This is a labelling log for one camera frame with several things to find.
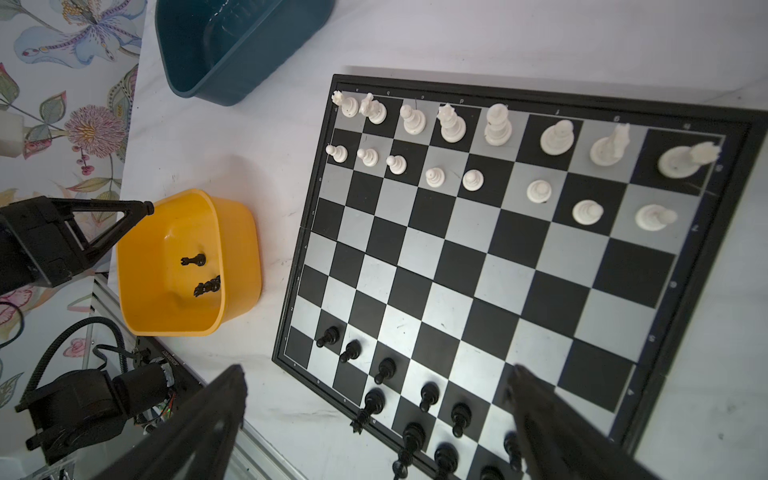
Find black pawn piece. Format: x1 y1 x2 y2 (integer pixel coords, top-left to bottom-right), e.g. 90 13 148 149
180 253 206 267

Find black and silver chessboard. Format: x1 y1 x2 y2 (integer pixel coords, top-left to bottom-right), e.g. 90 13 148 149
272 74 767 479

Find yellow plastic tray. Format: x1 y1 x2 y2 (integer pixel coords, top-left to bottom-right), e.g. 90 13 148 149
116 189 262 337

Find black knight piece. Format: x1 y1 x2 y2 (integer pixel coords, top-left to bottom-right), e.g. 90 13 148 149
193 275 221 297

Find white king piece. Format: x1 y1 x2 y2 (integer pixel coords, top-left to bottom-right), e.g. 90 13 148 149
484 103 513 147

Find white queen piece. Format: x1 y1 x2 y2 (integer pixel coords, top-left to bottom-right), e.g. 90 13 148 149
437 104 466 143

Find white knight piece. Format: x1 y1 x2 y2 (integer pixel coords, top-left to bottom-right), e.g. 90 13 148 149
590 124 630 167
359 93 387 125

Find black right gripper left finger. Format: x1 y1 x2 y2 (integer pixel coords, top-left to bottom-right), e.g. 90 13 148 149
96 364 247 480

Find white rook piece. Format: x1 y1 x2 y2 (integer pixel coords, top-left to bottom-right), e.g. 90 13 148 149
331 91 359 118
657 142 721 179

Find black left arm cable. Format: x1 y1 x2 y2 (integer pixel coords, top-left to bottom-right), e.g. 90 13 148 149
0 299 130 397

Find white bishop piece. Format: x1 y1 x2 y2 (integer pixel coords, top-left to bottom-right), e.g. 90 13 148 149
400 104 426 135
540 120 575 156

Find white bishop piece right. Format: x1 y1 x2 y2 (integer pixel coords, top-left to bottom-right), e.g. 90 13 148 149
540 120 575 156

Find teal plastic tray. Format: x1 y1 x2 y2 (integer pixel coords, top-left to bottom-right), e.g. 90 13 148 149
155 0 335 106

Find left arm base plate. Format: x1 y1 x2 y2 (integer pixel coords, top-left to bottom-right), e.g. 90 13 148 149
15 363 175 465

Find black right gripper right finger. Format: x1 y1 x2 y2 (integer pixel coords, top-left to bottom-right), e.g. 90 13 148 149
506 364 656 479

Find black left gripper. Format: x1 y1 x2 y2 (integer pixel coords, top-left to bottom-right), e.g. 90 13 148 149
1 196 155 294

